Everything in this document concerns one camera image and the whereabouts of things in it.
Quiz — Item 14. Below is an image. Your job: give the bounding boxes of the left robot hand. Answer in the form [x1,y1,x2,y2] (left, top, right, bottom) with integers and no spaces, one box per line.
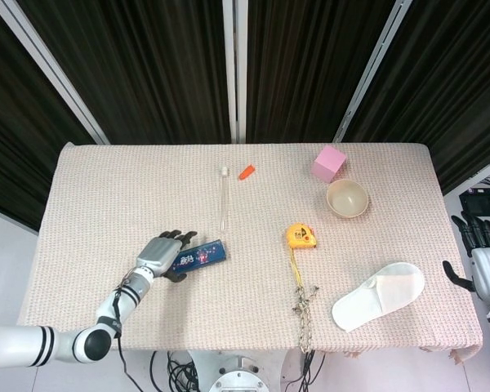
[135,229,198,283]

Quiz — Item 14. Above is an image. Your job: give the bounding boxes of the blue box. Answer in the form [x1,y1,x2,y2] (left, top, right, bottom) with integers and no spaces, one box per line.
[169,238,229,275]

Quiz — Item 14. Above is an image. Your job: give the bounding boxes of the metal robot base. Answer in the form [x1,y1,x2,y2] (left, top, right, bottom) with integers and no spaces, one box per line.
[187,350,289,392]

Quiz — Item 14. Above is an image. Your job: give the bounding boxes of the clear glass test tube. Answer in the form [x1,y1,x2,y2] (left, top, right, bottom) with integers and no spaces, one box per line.
[218,166,231,232]

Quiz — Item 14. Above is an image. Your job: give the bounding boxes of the pink woven tablecloth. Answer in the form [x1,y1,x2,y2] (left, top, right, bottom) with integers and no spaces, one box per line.
[18,142,484,364]

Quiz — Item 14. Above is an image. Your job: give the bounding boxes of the white slipper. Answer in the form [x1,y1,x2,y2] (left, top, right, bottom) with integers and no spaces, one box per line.
[331,261,426,333]

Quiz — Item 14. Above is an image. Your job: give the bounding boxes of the yellow tape measure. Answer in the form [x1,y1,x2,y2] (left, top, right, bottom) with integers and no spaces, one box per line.
[286,222,319,291]

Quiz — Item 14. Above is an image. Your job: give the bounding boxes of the beige bowl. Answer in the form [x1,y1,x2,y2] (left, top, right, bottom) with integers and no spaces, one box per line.
[326,178,370,220]

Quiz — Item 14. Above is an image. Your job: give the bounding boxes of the pink foam cube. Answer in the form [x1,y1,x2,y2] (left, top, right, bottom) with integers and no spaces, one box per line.
[310,144,348,184]

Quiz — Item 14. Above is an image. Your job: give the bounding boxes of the white frame post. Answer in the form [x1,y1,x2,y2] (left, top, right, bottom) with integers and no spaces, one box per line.
[0,0,110,145]
[333,0,413,144]
[443,154,490,198]
[221,0,249,144]

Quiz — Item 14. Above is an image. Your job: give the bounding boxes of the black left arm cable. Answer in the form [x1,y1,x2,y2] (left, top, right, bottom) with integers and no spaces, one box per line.
[112,285,148,392]

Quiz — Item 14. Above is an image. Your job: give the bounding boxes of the black cable bundle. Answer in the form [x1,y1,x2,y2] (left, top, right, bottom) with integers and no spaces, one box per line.
[149,350,197,392]

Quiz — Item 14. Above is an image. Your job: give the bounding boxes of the braided beige black rope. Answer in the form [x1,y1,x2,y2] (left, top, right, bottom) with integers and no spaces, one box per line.
[292,284,320,354]

